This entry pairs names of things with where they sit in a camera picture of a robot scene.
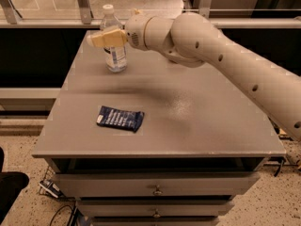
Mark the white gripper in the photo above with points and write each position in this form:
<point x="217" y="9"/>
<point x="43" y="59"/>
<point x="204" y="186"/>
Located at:
<point x="134" y="30"/>

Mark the clear plastic water bottle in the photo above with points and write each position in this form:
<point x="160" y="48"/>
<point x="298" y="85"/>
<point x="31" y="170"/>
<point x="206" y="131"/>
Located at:
<point x="115" y="57"/>

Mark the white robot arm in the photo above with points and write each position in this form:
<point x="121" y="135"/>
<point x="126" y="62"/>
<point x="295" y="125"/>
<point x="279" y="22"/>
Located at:
<point x="191" y="40"/>

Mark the blue snack wrapper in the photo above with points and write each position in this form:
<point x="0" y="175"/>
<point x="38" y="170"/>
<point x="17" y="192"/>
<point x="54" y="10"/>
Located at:
<point x="120" y="119"/>

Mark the metal railing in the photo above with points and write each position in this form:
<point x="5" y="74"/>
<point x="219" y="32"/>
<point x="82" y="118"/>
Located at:
<point x="88" y="13"/>

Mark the grey drawer cabinet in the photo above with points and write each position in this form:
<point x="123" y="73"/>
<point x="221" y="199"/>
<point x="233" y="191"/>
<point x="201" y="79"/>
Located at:
<point x="195" y="121"/>

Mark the top grey drawer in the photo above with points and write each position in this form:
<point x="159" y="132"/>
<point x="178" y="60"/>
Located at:
<point x="155" y="184"/>

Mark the grey drawer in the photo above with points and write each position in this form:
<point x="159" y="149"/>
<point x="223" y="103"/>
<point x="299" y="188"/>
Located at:
<point x="155" y="184"/>
<point x="154" y="209"/>

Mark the small device on floor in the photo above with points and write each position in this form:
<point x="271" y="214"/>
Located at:
<point x="50" y="187"/>

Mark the middle grey drawer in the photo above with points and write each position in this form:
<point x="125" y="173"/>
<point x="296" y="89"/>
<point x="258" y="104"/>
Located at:
<point x="154" y="209"/>

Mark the black chair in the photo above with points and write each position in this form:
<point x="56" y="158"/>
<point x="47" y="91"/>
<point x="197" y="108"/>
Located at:
<point x="11" y="184"/>

